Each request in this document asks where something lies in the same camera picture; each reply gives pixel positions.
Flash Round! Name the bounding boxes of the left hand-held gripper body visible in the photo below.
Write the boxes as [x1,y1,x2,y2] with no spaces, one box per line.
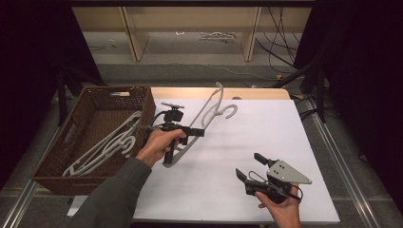
[161,102,192,165]

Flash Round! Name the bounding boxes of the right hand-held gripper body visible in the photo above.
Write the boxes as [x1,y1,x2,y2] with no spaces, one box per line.
[244,160,314,205]

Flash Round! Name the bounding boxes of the grey plastic clothes hanger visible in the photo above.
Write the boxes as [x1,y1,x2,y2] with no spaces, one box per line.
[61,110,144,178]
[164,81,239,167]
[70,126,138,177]

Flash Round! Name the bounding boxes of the brown wicker basket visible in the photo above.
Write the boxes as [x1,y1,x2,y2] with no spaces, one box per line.
[30,85,157,197]

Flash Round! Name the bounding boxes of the person's left hand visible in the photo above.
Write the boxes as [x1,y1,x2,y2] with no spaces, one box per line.
[136,127,187,169]

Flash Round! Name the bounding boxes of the person's right hand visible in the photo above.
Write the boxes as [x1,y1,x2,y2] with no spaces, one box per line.
[255,184,302,228]

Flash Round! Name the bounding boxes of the white table cover sheet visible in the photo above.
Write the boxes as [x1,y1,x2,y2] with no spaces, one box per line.
[67,98,341,226]

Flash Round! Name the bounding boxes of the black metal stand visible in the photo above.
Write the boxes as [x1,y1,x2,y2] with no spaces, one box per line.
[56,61,106,127]
[271,41,328,124]

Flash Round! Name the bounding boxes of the beige wooden shelf unit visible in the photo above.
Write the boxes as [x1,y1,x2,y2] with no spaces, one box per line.
[71,6,313,63]

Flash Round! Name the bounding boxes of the white plastic clutter on floor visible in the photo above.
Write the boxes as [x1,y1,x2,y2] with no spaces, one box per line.
[199,30,238,44]

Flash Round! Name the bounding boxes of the dark curtain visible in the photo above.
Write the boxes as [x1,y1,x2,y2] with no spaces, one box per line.
[0,0,106,191]
[294,0,403,217]

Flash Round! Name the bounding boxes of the left hand-held gripper cable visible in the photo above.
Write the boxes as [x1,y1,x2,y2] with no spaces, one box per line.
[144,109,167,143]

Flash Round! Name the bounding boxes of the hand-held gripper cable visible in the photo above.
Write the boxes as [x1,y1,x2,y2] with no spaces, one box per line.
[144,109,167,143]
[247,170,304,203]

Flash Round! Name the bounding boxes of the right hand-held gripper cable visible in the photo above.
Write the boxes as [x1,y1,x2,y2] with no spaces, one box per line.
[247,170,304,203]

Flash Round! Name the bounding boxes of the aluminium rail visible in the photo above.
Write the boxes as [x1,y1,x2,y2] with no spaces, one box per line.
[303,98,381,228]
[0,126,62,228]

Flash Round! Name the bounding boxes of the white floor cable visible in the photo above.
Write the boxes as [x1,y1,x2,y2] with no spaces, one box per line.
[170,61,279,82]

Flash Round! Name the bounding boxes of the bundle of black cables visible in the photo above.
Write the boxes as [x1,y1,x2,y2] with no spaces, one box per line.
[255,7,305,74]

